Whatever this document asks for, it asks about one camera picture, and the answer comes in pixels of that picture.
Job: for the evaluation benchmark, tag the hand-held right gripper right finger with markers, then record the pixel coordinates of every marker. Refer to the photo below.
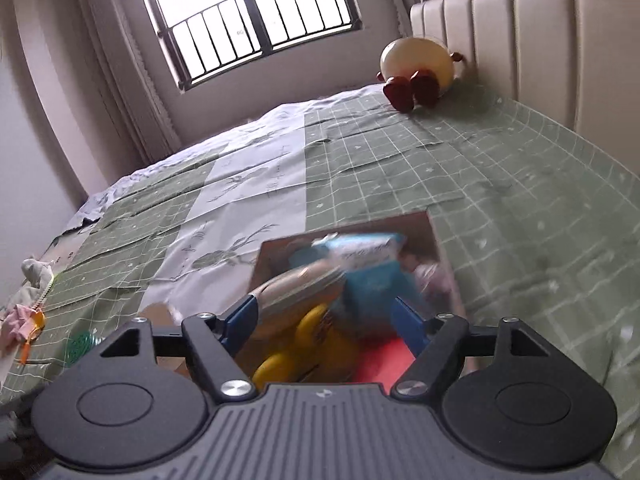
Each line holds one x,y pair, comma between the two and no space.
407,327

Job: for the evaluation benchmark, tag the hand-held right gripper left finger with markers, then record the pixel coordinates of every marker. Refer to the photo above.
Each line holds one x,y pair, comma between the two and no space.
240,325

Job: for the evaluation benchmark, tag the red packet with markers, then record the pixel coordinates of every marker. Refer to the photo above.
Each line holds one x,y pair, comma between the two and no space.
380,365

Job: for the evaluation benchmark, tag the pink lace cloth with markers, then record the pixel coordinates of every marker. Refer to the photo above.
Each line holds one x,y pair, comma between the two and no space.
432,280

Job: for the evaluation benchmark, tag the blue and white packet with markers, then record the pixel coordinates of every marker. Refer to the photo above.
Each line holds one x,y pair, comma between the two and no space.
370,285

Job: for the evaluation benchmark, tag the yellow duck toy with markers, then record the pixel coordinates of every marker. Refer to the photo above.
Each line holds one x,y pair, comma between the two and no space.
280,367

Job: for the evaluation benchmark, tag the pink cardboard box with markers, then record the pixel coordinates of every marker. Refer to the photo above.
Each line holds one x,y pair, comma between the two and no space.
430,240

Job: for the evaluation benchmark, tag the green jar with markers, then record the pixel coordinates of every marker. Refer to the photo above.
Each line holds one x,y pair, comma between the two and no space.
80,347

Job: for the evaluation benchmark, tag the green printed bed sheet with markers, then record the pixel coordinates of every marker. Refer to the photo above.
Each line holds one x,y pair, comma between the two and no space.
500,185

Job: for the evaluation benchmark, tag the grey white cloth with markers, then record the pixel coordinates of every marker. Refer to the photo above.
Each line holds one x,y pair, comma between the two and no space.
35,280

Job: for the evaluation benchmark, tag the cream plush toy red feet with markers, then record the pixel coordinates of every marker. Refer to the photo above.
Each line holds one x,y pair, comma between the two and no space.
410,57

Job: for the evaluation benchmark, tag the barred window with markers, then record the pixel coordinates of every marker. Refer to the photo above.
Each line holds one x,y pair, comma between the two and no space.
280,5

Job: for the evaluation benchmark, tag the beige padded headboard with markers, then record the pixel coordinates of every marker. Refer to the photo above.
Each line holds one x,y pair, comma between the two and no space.
550,35

